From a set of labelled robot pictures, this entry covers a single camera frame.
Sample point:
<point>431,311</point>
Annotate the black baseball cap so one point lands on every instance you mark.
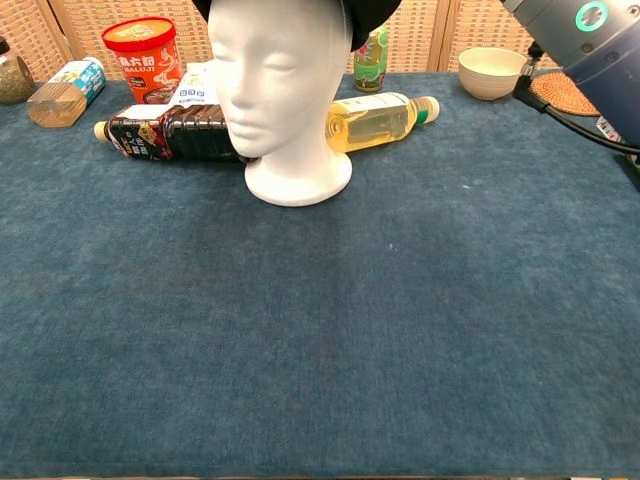
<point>372,22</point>

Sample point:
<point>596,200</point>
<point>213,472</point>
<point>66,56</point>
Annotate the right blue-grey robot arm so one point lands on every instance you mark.
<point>600,55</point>

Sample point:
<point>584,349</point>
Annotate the white foam mannequin head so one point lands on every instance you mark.
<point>285,100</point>

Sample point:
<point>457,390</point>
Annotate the blue table cloth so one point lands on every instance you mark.
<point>300,325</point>

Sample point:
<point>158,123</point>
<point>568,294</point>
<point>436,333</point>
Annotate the yellow oil bottle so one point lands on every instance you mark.
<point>375,122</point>

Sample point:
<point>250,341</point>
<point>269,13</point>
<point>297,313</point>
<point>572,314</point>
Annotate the dark soy sauce bottle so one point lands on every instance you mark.
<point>185,135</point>

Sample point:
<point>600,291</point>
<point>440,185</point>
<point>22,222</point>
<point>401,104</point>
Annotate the green matryoshka doll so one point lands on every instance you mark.
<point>371,67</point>

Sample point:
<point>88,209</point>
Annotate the white plastic food bag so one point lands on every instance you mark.
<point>197,87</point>

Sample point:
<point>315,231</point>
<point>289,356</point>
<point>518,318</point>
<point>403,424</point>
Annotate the beige bowl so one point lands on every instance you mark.
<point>487,75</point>

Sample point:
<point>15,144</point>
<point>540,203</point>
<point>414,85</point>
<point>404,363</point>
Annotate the red instant noodle cup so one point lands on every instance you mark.
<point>145,65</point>

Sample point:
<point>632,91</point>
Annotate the round woven rattan coaster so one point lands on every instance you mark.
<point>565,97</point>

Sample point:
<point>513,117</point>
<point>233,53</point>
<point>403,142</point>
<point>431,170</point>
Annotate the clear water bottle blue label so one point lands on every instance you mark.
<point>65,95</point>

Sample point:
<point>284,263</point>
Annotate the white blue milk carton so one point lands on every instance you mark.
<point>609,130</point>

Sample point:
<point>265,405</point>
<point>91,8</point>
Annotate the woven bamboo folding screen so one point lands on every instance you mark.
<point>75,25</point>

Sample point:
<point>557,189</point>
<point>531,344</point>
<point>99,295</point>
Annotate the glass jar black lid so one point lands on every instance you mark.
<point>12,80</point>

